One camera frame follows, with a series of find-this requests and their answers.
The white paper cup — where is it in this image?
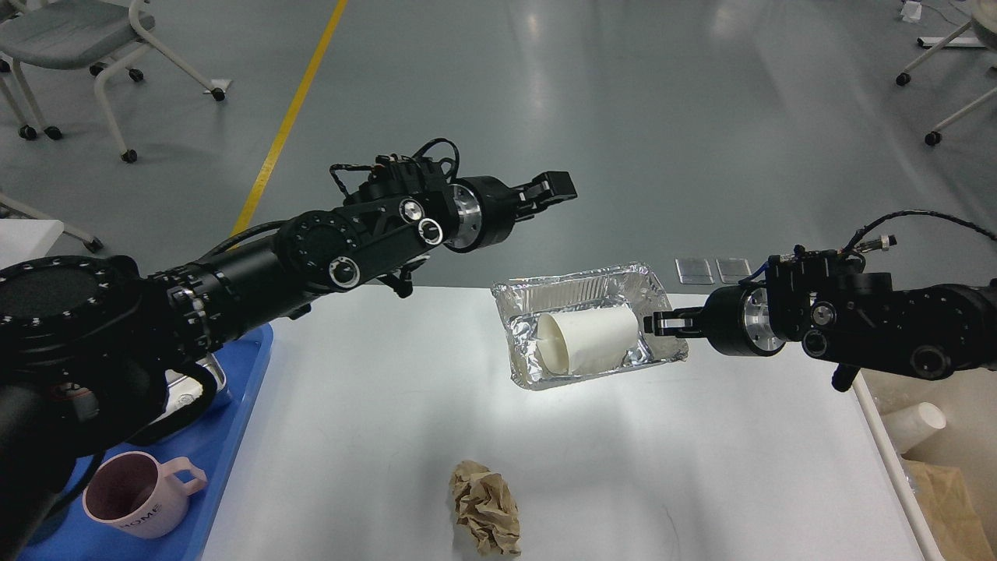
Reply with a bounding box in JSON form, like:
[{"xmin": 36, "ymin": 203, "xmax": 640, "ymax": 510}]
[{"xmin": 535, "ymin": 306, "xmax": 639, "ymax": 376}]

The steel rectangular tray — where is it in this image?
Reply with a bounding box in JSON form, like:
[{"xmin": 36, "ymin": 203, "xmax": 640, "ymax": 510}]
[{"xmin": 143, "ymin": 354, "xmax": 233, "ymax": 445}]

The beige plastic bin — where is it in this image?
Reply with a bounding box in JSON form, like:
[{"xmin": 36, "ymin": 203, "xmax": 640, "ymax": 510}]
[{"xmin": 862, "ymin": 369, "xmax": 996, "ymax": 560}]

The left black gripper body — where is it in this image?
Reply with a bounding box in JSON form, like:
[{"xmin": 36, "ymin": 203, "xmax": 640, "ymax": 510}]
[{"xmin": 444, "ymin": 175, "xmax": 534, "ymax": 252}]

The aluminium foil container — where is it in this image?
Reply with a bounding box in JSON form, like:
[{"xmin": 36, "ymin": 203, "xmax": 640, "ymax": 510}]
[{"xmin": 491, "ymin": 263, "xmax": 689, "ymax": 391}]

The white cup in bin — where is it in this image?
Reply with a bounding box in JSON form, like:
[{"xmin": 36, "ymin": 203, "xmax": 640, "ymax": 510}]
[{"xmin": 880, "ymin": 401, "xmax": 947, "ymax": 454}]

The metal floor plate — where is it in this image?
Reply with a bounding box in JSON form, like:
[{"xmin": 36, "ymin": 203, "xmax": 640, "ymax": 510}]
[
  {"xmin": 675, "ymin": 258, "xmax": 715, "ymax": 285},
  {"xmin": 715, "ymin": 258, "xmax": 755, "ymax": 285}
]

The metal floor plate left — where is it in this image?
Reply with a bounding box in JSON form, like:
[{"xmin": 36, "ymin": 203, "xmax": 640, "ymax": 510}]
[{"xmin": 675, "ymin": 258, "xmax": 715, "ymax": 285}]

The brown paper ball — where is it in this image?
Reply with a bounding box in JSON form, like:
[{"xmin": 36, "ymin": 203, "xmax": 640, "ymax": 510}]
[{"xmin": 449, "ymin": 460, "xmax": 521, "ymax": 557}]

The brown paper in bin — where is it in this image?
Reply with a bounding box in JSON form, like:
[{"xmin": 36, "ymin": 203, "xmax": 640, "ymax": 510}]
[{"xmin": 902, "ymin": 460, "xmax": 995, "ymax": 560}]

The pink HOME mug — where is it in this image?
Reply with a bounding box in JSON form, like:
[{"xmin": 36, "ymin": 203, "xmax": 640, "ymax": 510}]
[{"xmin": 82, "ymin": 451, "xmax": 209, "ymax": 540}]

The blue plastic tray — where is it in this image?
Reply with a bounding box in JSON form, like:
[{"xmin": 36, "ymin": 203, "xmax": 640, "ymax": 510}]
[{"xmin": 18, "ymin": 324, "xmax": 273, "ymax": 560}]

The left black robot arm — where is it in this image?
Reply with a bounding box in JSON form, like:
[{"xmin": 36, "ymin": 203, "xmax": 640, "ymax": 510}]
[{"xmin": 1, "ymin": 139, "xmax": 577, "ymax": 560}]

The white side table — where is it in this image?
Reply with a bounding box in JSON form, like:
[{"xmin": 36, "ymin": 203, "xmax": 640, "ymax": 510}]
[{"xmin": 1, "ymin": 219, "xmax": 65, "ymax": 269}]

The grey office chair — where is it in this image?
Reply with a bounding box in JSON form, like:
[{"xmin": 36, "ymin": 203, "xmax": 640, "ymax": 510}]
[{"xmin": 1, "ymin": 1, "xmax": 227, "ymax": 164}]

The white chair base right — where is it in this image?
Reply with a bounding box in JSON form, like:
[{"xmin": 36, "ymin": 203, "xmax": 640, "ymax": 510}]
[{"xmin": 894, "ymin": 0, "xmax": 997, "ymax": 147}]

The metal floor plate right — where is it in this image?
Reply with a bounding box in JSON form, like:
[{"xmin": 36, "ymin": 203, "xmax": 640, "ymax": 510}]
[{"xmin": 715, "ymin": 258, "xmax": 755, "ymax": 285}]

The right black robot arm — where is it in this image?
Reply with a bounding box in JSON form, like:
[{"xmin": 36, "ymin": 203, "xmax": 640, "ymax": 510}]
[{"xmin": 642, "ymin": 210, "xmax": 996, "ymax": 392}]

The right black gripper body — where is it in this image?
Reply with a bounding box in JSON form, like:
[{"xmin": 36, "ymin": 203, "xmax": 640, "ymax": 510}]
[{"xmin": 701, "ymin": 285, "xmax": 786, "ymax": 356}]

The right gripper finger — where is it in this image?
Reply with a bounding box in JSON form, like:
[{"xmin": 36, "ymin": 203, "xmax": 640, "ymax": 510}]
[
  {"xmin": 643, "ymin": 316, "xmax": 706, "ymax": 337},
  {"xmin": 653, "ymin": 306, "xmax": 704, "ymax": 322}
]

